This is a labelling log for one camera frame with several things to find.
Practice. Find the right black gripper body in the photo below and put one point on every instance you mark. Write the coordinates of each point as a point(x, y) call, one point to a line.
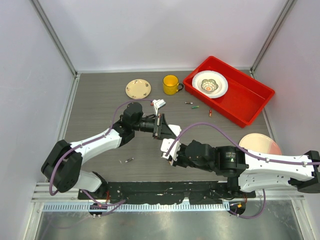
point(182, 160)

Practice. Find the pink rimmed plate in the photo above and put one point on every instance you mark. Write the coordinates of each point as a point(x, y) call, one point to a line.
point(260, 143)

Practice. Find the white plate in bin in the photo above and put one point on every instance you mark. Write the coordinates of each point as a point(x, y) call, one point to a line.
point(209, 74)

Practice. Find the slotted cable duct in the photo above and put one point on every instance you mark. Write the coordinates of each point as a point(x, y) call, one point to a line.
point(185, 206)

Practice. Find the red plastic bin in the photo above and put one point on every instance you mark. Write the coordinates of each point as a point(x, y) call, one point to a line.
point(244, 99)

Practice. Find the cream floral plate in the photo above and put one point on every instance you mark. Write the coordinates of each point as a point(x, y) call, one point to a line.
point(138, 89)

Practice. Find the yellow mug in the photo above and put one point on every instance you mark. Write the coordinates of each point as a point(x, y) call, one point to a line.
point(171, 85)

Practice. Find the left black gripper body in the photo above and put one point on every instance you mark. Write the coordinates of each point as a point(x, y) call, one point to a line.
point(156, 130)

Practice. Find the white remote control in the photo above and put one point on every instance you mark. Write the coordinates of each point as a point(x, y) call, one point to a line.
point(177, 129)

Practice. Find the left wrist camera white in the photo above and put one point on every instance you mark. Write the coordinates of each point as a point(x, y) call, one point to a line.
point(157, 104)

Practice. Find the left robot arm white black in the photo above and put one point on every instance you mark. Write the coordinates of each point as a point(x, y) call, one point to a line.
point(63, 165)

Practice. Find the small patterned bowl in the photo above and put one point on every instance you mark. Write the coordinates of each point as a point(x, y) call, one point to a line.
point(209, 85)

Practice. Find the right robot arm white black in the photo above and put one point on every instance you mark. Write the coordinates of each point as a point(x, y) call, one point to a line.
point(248, 170)

